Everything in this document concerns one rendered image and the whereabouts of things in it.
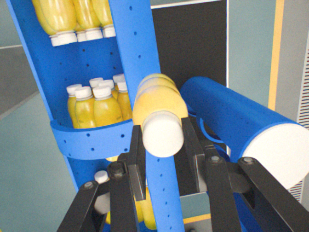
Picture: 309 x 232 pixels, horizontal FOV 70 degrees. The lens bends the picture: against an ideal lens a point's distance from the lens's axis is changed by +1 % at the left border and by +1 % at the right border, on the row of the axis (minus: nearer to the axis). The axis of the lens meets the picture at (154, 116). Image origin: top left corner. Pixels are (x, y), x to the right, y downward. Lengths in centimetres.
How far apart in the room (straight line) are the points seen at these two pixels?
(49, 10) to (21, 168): 169
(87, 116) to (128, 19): 25
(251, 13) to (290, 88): 72
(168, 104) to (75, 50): 48
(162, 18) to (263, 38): 83
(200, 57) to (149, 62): 114
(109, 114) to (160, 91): 27
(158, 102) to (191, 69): 135
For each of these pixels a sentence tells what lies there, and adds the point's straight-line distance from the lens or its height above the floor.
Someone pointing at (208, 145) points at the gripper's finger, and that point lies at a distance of 17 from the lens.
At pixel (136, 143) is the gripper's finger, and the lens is 17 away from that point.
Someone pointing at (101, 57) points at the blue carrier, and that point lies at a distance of 68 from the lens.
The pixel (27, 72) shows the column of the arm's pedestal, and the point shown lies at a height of 37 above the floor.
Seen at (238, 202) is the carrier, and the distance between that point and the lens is 170.
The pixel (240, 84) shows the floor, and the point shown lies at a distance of 191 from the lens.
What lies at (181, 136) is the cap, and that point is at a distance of 20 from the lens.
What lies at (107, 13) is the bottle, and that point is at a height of 113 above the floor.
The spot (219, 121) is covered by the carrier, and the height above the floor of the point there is 80.
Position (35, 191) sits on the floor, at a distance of 219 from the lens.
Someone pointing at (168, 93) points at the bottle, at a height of 141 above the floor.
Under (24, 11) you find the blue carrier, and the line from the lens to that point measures 61.
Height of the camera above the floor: 163
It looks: 68 degrees down
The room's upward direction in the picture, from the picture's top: 158 degrees clockwise
